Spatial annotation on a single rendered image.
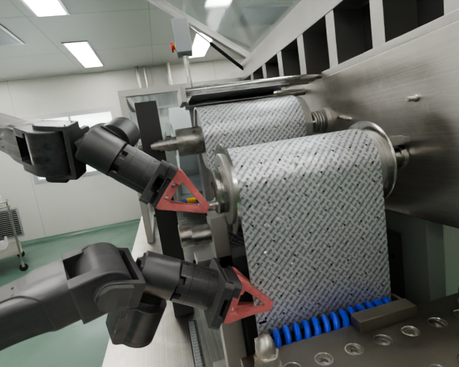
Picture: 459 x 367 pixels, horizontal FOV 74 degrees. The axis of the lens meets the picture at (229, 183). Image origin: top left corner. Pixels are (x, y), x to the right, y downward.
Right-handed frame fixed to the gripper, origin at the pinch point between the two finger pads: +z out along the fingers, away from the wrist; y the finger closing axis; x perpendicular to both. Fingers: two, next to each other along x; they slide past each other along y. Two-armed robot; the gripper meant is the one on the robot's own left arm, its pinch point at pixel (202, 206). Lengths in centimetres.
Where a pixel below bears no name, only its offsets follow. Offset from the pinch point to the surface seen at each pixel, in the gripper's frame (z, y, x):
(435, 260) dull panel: 40.8, 3.8, 11.9
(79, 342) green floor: 7, -190, -144
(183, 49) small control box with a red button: -20, -50, 36
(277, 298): 16.1, 5.6, -6.3
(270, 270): 12.7, 5.8, -3.1
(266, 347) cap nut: 13.4, 13.3, -10.8
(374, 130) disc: 17.8, 3.6, 24.7
